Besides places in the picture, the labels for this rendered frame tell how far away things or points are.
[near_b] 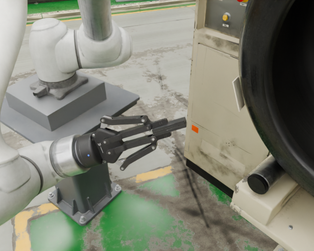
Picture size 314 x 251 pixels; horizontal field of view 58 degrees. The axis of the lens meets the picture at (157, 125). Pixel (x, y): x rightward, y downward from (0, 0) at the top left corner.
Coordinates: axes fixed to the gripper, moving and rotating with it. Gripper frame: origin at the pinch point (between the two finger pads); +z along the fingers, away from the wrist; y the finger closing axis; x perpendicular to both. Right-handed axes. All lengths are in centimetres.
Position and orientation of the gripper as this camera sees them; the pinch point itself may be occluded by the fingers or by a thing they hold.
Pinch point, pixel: (169, 126)
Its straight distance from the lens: 58.5
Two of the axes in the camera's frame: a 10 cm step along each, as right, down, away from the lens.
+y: 3.4, 9.1, 2.3
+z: 9.3, -2.8, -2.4
